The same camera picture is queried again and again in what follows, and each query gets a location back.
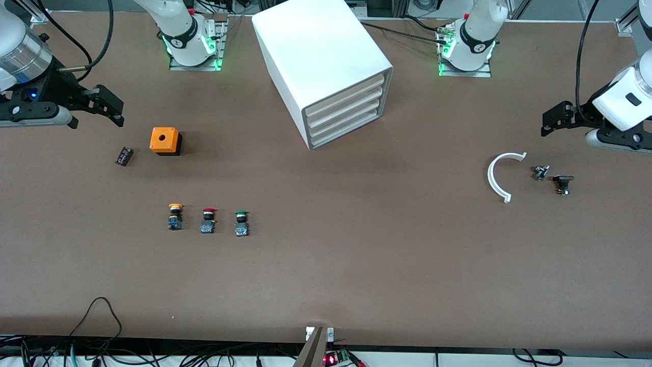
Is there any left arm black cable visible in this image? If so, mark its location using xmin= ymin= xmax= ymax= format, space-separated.
xmin=576 ymin=0 xmax=599 ymax=115

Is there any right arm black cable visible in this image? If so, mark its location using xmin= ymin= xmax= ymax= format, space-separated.
xmin=43 ymin=0 xmax=115 ymax=82

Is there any black looped cable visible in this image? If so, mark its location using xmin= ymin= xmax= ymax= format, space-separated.
xmin=69 ymin=297 xmax=123 ymax=340

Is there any white curved plastic piece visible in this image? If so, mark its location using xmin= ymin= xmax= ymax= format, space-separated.
xmin=487 ymin=152 xmax=527 ymax=204

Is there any tangled cable bundle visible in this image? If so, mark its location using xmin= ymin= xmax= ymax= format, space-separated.
xmin=0 ymin=334 xmax=306 ymax=367

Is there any circuit board with red light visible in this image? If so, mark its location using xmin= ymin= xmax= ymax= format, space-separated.
xmin=323 ymin=349 xmax=353 ymax=367

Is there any orange button enclosure box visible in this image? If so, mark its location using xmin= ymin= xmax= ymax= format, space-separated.
xmin=149 ymin=127 xmax=182 ymax=156

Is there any thin black cable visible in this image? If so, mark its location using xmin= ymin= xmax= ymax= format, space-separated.
xmin=357 ymin=20 xmax=449 ymax=45

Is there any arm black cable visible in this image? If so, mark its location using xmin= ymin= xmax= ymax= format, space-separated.
xmin=43 ymin=0 xmax=115 ymax=82
xmin=576 ymin=0 xmax=599 ymax=115

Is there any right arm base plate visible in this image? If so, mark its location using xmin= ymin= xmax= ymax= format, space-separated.
xmin=169 ymin=19 xmax=227 ymax=72

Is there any grey support beam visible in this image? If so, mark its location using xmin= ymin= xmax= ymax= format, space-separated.
xmin=293 ymin=326 xmax=329 ymax=367

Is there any red mushroom push button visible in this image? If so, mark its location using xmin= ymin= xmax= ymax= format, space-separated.
xmin=200 ymin=207 xmax=218 ymax=234

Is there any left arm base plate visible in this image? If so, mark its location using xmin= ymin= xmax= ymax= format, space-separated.
xmin=437 ymin=23 xmax=492 ymax=78

